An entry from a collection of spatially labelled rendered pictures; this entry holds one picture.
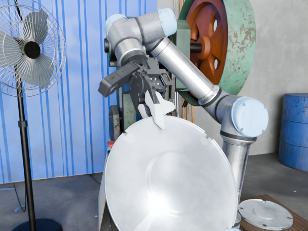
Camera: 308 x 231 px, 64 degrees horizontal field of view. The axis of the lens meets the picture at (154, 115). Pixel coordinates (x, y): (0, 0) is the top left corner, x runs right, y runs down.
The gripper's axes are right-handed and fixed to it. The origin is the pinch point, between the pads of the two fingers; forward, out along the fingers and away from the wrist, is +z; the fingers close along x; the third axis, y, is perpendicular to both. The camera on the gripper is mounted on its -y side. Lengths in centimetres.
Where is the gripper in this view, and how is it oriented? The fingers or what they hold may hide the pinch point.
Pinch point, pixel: (156, 126)
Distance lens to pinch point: 53.3
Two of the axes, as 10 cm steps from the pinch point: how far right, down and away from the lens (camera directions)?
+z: 3.8, 8.1, -4.5
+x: -3.8, 5.8, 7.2
